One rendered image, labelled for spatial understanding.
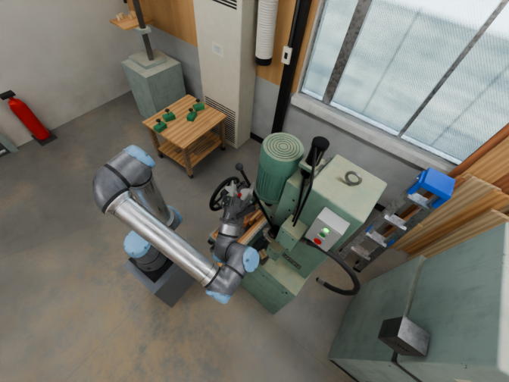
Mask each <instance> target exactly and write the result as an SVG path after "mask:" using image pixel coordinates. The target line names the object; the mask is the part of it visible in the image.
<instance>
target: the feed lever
mask: <svg viewBox="0 0 509 382"><path fill-rule="evenodd" d="M243 168H244V166H243V164H242V163H237V164H236V170H238V171H240V172H241V174H242V176H243V177H244V179H245V182H246V183H247V184H248V187H249V188H250V185H251V184H250V182H249V180H248V178H247V177H246V175H245V172H244V171H243ZM252 194H253V196H254V198H255V199H256V201H257V203H258V205H259V206H260V208H261V210H262V212H263V214H264V216H265V218H266V219H267V221H268V223H269V225H270V229H269V230H268V231H267V233H268V235H269V236H270V237H271V238H272V239H274V240H275V239H276V236H277V234H278V232H279V229H280V226H278V225H276V224H274V225H273V224H272V223H271V221H270V219H269V217H268V215H267V213H266V211H265V210H264V207H263V205H262V204H261V202H260V200H259V198H258V196H257V195H256V193H255V191H254V190H253V193H252Z"/></svg>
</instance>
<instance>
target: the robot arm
mask: <svg viewBox="0 0 509 382"><path fill-rule="evenodd" d="M154 166H155V162H154V160H153V159H152V158H151V157H150V156H149V155H148V154H147V153H146V152H144V151H143V150H142V149H140V148H139V147H138V146H134V145H131V146H128V147H127V148H125V149H124V150H123V151H122V152H120V153H119V154H118V155H116V156H115V157H113V158H112V159H111V160H110V161H109V162H107V163H106V164H105V165H103V166H101V167H100V168H99V169H98V170H97V172H96V173H95V176H94V178H93V181H92V195H93V199H94V202H95V204H96V206H97V207H98V209H99V210H100V211H101V212H102V213H104V214H105V215H107V216H109V215H114V216H115V217H116V218H118V219H119V220H120V221H122V222H123V223H125V225H127V226H128V227H129V228H130V229H132V231H131V232H130V233H128V235H127V236H126V238H125V240H124V242H123V247H124V249H125V251H126V253H127V254H128V255H129V256H130V257H132V258H134V259H135V260H136V264H137V265H138V266H139V268H141V269H142V270H144V271H156V270H157V269H159V268H161V267H162V266H163V265H164V263H165V262H166V260H167V258H169V259H170V260H171V261H173V262H174V263H175V264H176V265H178V266H179V267H181V268H182V269H183V270H184V271H185V272H187V273H188V274H189V275H191V276H192V277H193V278H195V279H196V280H197V281H198V282H199V283H201V284H202V286H203V287H205V288H206V290H205V292H206V293H207V294H208V295H209V296H211V297H212V298H214V299H216V300H217V301H218V302H221V303H223V304H226V303H228V301H229V300H230V298H231V297H232V295H233V294H234V292H235V291H236V288H237V287H238V285H239V284H240V283H241V281H242V279H243V278H244V277H245V275H246V274H247V272H252V271H254V270H255V269H256V268H257V266H258V263H259V254H258V251H257V250H256V249H253V248H252V247H250V246H246V245H244V244H241V243H238V242H237V239H238V235H239V230H240V226H239V222H238V221H236V219H240V218H242V217H244V216H246V215H247V214H250V213H252V212H253V211H256V208H255V206H254V205H248V204H249V202H250V200H251V197H252V193H253V189H254V184H255V182H252V184H251V185H250V188H244V189H241V190H240V193H241V194H242V195H241V197H240V198H239V197H237V196H238V193H237V191H236V189H237V188H236V182H235V180H233V182H232V186H225V190H226V191H228V192H229V193H230V196H223V198H222V202H221V206H220V207H222V209H223V208H224V209H223V210H224V211H223V217H222V218H220V221H223V222H220V227H219V230H218V235H217V240H216V243H215V247H214V253H213V259H214V260H215V261H217V262H219V263H222V264H225V265H224V266H223V267H222V268H221V267H220V266H218V265H216V264H215V263H213V262H212V261H211V260H210V259H209V258H207V257H206V256H205V255H203V254H202V253H201V252H199V251H198V250H197V249H196V248H195V247H194V246H192V245H191V244H190V243H188V242H187V241H186V240H184V239H183V238H182V237H181V236H180V235H179V234H177V233H176V232H175V229H176V228H177V227H178V226H179V225H180V223H181V222H182V220H183V219H182V217H181V215H180V213H179V212H177V211H176V209H175V208H173V207H171V206H169V205H166V203H165V201H164V198H163V196H162V195H161V191H160V190H159V188H158V185H157V183H156V181H155V178H154V176H153V174H152V171H151V169H152V168H153V167H154ZM132 194H133V195H134V197H135V198H136V200H137V201H136V200H135V199H134V198H133V197H132Z"/></svg>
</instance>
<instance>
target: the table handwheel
mask: <svg viewBox="0 0 509 382"><path fill-rule="evenodd" d="M232 180H235V181H236V183H239V182H240V181H239V178H238V177H236V176H232V177H228V178H227V179H225V180H224V181H223V182H222V183H221V184H220V185H219V186H218V187H217V188H216V189H215V191H214V193H213V194H212V196H211V199H210V202H209V208H210V210H212V211H219V210H221V209H222V207H220V206H218V207H214V206H215V205H216V204H217V203H218V202H219V201H220V200H221V199H222V198H223V196H225V195H227V194H228V193H229V192H228V191H226V190H225V189H223V190H222V191H221V192H220V198H219V199H218V200H217V201H216V202H214V200H215V198H216V196H217V194H218V193H219V191H220V190H221V189H222V188H223V187H224V186H225V185H226V184H227V186H229V185H230V183H231V181H232Z"/></svg>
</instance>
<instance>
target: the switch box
mask: <svg viewBox="0 0 509 382"><path fill-rule="evenodd" d="M349 225H350V223H348V222H347V221H346V220H344V219H343V218H341V217H340V216H338V215H337V214H336V213H334V212H333V211H331V210H329V209H328V208H327V207H325V208H324V209H323V210H322V212H321V213H319V215H318V216H317V218H316V219H315V221H314V222H313V224H312V225H311V227H310V229H309V230H308V232H307V233H306V234H305V236H306V237H307V238H308V239H309V240H311V241H312V242H313V243H314V241H313V240H314V238H317V239H319V240H320V241H321V244H320V245H319V247H320V248H321V249H323V250H324V251H325V252H327V251H328V250H329V249H330V248H331V247H332V246H333V245H334V244H335V243H336V242H337V240H338V239H339V238H340V237H341V236H342V235H343V234H344V232H345V231H346V230H347V228H348V226H349ZM324 227H326V228H328V229H329V232H328V234H329V235H327V234H326V233H325V234H326V237H324V239H322V238H321V237H320V236H318V234H319V235H320V232H323V231H322V230H321V229H324ZM323 233H324V232H323ZM315 244H316V243H315ZM316 245H317V244H316Z"/></svg>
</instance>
